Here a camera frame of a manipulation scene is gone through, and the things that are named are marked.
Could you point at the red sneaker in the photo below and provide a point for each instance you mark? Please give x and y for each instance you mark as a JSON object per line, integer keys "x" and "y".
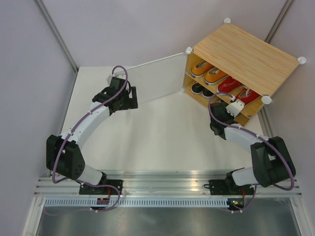
{"x": 247, "y": 96}
{"x": 228, "y": 85}

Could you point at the black sneaker white laces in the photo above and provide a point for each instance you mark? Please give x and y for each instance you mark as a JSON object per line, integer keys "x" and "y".
{"x": 206, "y": 93}

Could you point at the grey sneaker orange sole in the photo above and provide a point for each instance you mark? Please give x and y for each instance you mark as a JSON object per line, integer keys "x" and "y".
{"x": 240, "y": 116}

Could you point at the white slotted cable duct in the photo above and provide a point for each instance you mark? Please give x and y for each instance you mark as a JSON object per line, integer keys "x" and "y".
{"x": 136, "y": 202}

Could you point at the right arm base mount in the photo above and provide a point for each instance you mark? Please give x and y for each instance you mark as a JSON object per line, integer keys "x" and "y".
{"x": 227, "y": 187}

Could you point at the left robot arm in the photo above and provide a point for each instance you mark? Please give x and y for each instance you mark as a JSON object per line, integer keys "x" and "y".
{"x": 63, "y": 152}

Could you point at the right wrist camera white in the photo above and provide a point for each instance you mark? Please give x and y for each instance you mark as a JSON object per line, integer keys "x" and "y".
{"x": 235, "y": 107}

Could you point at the wooden shoe cabinet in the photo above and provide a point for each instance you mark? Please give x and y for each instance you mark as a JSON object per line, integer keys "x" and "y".
{"x": 256, "y": 64}

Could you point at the white cabinet door panel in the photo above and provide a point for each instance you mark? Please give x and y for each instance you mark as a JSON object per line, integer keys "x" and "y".
{"x": 158, "y": 78}

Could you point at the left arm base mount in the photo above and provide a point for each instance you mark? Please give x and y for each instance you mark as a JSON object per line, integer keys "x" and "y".
{"x": 88, "y": 190}

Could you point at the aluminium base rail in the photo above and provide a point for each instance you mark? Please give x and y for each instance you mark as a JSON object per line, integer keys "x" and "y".
{"x": 140, "y": 184}

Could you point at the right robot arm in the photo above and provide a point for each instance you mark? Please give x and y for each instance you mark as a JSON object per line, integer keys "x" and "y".
{"x": 271, "y": 161}

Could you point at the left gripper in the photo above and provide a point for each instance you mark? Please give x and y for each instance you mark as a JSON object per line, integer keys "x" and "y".
{"x": 131, "y": 103}

